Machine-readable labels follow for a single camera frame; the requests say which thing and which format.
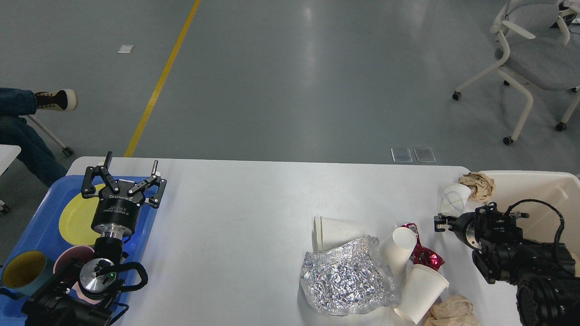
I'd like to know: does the grey office chair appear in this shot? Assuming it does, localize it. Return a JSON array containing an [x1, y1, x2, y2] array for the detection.
[[452, 0, 579, 145]]

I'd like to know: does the small scribbled paper cup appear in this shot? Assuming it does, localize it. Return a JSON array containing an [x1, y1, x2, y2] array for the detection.
[[439, 183, 472, 217]]

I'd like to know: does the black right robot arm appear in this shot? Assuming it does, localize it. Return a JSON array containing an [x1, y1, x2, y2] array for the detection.
[[434, 202, 580, 326]]

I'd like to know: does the front white paper cup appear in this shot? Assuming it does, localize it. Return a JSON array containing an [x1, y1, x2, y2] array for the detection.
[[394, 264, 450, 325]]

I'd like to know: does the crumpled aluminium foil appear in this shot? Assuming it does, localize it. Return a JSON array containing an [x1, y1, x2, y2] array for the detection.
[[299, 235, 402, 316]]

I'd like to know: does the white chair leg left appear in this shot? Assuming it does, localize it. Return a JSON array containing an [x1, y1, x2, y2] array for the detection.
[[27, 115, 75, 157]]

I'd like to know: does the lying white paper cup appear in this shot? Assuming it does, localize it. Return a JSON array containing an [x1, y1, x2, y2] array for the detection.
[[311, 216, 367, 252]]

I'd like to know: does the white plastic bin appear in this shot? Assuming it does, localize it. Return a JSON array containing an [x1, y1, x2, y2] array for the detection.
[[483, 170, 580, 256]]

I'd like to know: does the crumpled brown paper front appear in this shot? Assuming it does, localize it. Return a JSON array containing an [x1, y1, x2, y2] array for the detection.
[[424, 294, 480, 326]]

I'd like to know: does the crushed red can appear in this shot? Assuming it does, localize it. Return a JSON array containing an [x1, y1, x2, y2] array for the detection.
[[400, 222, 445, 272]]

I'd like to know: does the brown paper ball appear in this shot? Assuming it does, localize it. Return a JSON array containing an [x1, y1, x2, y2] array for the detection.
[[458, 173, 496, 202]]

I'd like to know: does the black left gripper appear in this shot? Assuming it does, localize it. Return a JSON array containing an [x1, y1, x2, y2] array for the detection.
[[80, 151, 167, 238]]

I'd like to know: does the teal mug yellow inside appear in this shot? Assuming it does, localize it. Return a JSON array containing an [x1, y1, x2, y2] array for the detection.
[[0, 250, 55, 300]]

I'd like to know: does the yellow plastic plate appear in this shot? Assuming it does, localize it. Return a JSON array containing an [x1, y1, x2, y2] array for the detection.
[[58, 194, 129, 246]]

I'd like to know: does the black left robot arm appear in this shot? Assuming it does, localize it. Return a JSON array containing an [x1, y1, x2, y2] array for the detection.
[[21, 152, 167, 326]]

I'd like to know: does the pink mug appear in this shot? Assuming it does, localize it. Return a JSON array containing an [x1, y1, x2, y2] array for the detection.
[[53, 245, 102, 305]]

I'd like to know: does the upright white paper cup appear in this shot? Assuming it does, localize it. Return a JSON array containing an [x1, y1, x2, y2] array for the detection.
[[379, 227, 417, 274]]

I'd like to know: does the white table edge left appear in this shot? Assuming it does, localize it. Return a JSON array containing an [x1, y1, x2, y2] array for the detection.
[[0, 144, 21, 175]]

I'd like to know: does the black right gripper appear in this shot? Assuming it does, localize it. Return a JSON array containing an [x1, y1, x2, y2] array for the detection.
[[434, 211, 486, 250]]

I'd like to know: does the seated person in jeans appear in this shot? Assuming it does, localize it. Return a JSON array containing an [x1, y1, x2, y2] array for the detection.
[[0, 87, 78, 187]]

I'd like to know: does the blue plastic tray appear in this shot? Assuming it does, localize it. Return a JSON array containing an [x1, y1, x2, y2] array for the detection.
[[0, 175, 157, 326]]

